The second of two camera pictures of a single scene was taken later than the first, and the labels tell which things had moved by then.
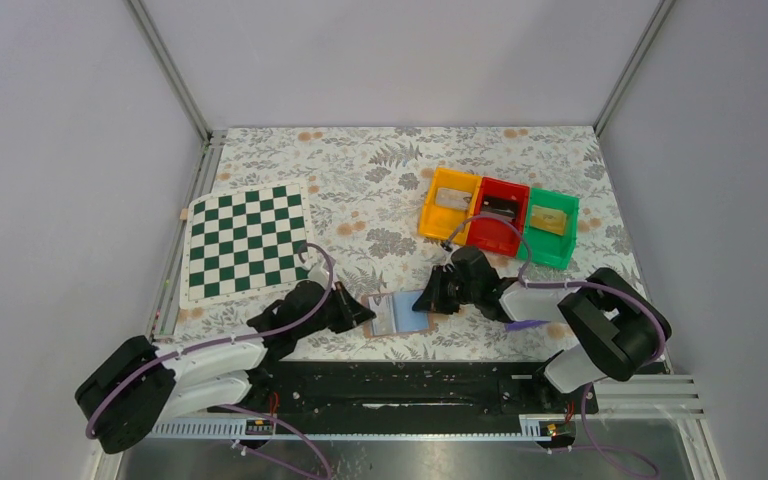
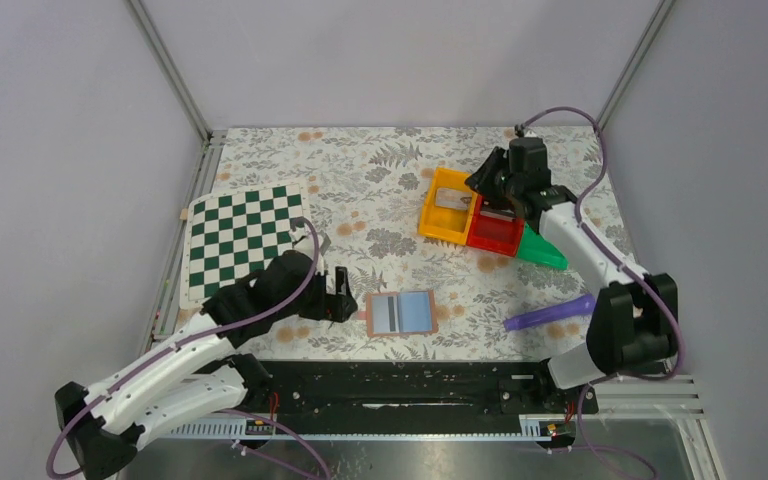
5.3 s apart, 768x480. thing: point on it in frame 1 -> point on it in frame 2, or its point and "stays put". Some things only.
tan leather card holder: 395,313 stays put
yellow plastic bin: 450,200 stays put
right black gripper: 442,292 -> 496,184
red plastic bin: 496,235 stays put
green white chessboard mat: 243,243 stays put
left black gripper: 339,307 -> 333,299
